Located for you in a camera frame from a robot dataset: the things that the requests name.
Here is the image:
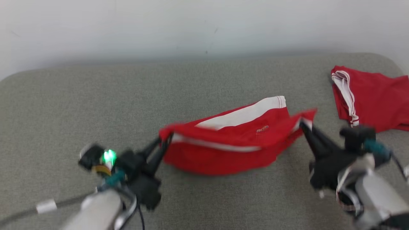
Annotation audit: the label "thin black cable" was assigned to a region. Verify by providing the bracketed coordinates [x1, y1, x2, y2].
[136, 204, 146, 230]
[390, 152, 409, 181]

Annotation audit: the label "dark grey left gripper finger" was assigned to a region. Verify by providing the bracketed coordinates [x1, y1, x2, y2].
[141, 137, 162, 157]
[145, 134, 174, 174]

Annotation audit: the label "grey cable with white tag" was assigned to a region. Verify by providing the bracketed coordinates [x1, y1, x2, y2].
[0, 192, 98, 226]

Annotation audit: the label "red jersey with white trim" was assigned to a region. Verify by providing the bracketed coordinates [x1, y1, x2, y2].
[331, 65, 409, 133]

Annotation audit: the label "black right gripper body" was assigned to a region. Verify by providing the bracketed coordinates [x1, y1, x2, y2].
[309, 149, 361, 190]

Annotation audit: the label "red shorts with white stripes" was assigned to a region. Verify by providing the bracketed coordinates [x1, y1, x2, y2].
[159, 95, 318, 176]

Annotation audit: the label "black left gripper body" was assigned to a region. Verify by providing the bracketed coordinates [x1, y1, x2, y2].
[117, 150, 162, 211]

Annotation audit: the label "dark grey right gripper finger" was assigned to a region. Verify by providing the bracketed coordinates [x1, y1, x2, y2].
[300, 125, 323, 160]
[302, 121, 341, 155]

